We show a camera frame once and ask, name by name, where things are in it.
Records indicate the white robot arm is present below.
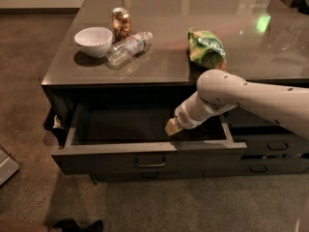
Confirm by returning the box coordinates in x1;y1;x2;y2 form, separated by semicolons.
165;70;309;139

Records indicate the clear plastic water bottle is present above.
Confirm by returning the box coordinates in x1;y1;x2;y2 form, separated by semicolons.
106;32;153;66

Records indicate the black bin beside cabinet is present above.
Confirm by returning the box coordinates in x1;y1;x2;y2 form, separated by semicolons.
43;108;66;141

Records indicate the green chip bag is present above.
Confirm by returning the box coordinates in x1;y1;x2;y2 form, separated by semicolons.
187;28;226;71

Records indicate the grey flat device on floor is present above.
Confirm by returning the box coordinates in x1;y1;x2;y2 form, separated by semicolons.
0;145;19;186

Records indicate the dark grey drawer cabinet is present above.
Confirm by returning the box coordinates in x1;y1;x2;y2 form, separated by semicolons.
41;0;309;186

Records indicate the orange soda can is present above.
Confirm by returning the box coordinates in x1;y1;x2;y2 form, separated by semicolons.
112;8;131;42

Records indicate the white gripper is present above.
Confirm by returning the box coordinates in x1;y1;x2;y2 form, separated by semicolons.
165;100;207;136

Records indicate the white ceramic bowl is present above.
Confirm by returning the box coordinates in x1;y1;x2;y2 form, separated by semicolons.
74;27;113;58

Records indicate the grey drawer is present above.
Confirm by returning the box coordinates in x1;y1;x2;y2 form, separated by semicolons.
52;105;246;178
224;107;273;128
96;170;204;182
233;134;309;155
204;158;309;177

